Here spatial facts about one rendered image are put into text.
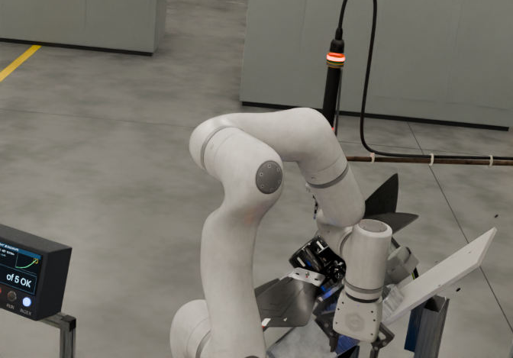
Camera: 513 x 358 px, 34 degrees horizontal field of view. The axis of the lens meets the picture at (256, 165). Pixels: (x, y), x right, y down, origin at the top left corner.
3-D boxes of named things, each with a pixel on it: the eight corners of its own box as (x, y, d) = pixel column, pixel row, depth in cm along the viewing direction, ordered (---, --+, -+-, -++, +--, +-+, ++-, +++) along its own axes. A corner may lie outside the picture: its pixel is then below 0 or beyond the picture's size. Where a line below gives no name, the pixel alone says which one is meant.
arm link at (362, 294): (337, 282, 179) (336, 294, 180) (377, 294, 176) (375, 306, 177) (350, 266, 186) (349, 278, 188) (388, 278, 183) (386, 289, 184)
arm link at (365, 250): (335, 272, 183) (361, 292, 176) (343, 218, 178) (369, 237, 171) (365, 266, 187) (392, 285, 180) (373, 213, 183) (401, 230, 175)
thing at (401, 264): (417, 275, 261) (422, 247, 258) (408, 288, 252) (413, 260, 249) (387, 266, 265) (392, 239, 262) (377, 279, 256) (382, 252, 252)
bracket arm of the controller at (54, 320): (75, 327, 224) (76, 317, 223) (69, 332, 222) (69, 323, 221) (6, 301, 233) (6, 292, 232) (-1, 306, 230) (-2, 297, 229)
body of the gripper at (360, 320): (335, 288, 181) (329, 333, 185) (380, 302, 177) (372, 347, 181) (346, 275, 187) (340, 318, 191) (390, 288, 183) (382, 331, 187)
